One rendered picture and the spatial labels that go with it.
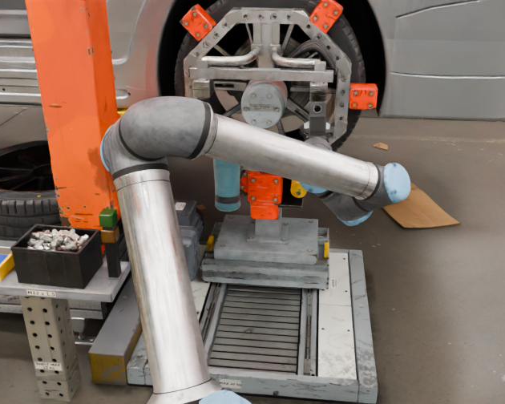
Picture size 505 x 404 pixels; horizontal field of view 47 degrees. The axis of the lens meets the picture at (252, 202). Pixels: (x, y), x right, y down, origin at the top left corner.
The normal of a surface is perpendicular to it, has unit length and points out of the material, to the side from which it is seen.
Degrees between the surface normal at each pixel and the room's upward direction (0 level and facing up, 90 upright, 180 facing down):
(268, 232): 90
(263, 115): 90
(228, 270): 90
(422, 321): 0
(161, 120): 61
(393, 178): 57
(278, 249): 0
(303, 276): 90
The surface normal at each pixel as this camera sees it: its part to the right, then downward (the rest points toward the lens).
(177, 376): 0.05, -0.16
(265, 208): -0.11, 0.44
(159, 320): -0.18, -0.11
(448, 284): 0.00, -0.90
